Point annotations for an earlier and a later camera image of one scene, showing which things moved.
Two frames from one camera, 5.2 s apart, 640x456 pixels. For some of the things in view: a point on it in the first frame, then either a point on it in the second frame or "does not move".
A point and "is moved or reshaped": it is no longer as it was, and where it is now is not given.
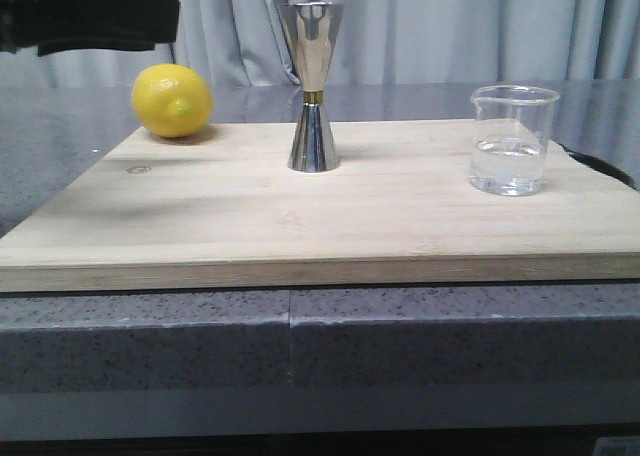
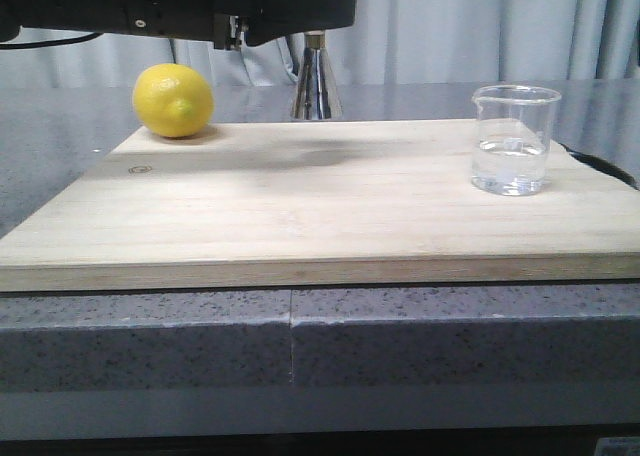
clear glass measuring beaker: [511, 135] does not move
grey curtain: [391, 30] does not move
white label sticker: [617, 446] does not move
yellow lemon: [172, 101] does not move
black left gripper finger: [59, 13] → [277, 6]
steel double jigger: [311, 30] is moved or reshaped
